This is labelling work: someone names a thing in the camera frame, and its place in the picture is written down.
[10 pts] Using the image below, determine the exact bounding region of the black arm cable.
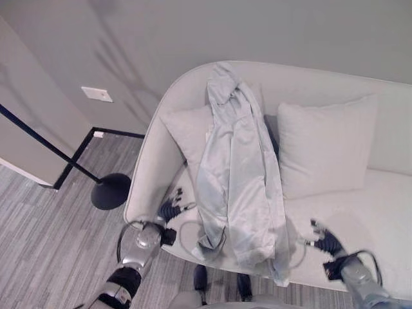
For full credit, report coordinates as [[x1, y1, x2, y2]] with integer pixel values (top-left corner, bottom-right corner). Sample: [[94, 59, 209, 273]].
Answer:
[[115, 220, 146, 260], [350, 249, 384, 288]]

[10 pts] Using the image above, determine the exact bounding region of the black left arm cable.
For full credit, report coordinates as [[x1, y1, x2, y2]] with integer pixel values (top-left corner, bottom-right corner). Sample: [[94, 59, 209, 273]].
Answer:
[[115, 220, 146, 260]]

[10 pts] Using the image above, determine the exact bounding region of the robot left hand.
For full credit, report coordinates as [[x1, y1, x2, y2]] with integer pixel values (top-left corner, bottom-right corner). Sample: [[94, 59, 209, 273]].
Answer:
[[156, 185, 196, 227]]

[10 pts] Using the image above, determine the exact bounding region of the dark robot left foot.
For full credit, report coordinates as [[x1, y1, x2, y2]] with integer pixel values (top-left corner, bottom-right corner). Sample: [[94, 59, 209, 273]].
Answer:
[[192, 265, 209, 304]]

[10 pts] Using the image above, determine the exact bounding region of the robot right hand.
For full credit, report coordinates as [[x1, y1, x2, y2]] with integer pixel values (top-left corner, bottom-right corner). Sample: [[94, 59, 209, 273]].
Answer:
[[309, 219, 349, 259]]

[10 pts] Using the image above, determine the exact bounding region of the white fabric sofa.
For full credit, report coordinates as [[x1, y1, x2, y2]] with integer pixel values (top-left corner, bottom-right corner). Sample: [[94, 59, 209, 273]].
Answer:
[[123, 60, 412, 297]]

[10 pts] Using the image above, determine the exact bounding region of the light grey-blue jacket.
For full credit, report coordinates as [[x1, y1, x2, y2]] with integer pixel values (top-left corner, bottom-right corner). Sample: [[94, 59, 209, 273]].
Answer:
[[189, 62, 292, 288]]

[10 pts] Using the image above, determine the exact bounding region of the dark robot foot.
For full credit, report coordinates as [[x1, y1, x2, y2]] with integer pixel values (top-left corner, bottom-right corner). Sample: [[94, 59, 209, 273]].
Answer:
[[192, 265, 209, 304], [236, 273, 254, 302]]

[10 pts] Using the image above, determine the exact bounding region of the white square pillow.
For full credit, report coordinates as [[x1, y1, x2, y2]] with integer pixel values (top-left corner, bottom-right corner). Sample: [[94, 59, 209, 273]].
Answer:
[[276, 93, 379, 201], [160, 104, 215, 191]]

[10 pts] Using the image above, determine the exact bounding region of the black clothes rack stand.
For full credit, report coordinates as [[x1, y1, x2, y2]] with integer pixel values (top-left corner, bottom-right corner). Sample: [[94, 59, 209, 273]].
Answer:
[[0, 103, 132, 212]]

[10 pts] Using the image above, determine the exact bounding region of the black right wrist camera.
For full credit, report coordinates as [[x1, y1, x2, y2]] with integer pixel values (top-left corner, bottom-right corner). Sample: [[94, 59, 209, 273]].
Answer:
[[323, 261, 346, 283]]

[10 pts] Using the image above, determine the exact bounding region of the black baseboard strip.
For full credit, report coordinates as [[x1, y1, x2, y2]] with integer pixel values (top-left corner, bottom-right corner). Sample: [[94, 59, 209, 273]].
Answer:
[[53, 126, 145, 191]]

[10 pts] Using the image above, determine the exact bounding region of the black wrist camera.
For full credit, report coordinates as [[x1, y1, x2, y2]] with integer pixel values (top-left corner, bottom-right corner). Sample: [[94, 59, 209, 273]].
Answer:
[[323, 261, 346, 283], [160, 228, 177, 247]]

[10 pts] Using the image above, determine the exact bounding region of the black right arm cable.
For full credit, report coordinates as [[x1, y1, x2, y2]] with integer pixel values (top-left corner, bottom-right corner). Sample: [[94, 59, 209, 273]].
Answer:
[[350, 249, 384, 288]]

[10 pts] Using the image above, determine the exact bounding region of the dark robot right foot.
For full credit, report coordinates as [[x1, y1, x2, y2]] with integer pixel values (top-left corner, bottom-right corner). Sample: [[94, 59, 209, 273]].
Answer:
[[236, 273, 254, 302]]

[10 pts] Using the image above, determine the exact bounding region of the white wall socket plate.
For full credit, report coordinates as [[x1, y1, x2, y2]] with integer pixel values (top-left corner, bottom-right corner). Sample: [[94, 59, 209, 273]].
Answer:
[[80, 86, 114, 103]]

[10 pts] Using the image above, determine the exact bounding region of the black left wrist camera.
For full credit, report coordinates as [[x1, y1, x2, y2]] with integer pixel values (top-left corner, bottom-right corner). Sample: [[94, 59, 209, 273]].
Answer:
[[160, 228, 177, 247]]

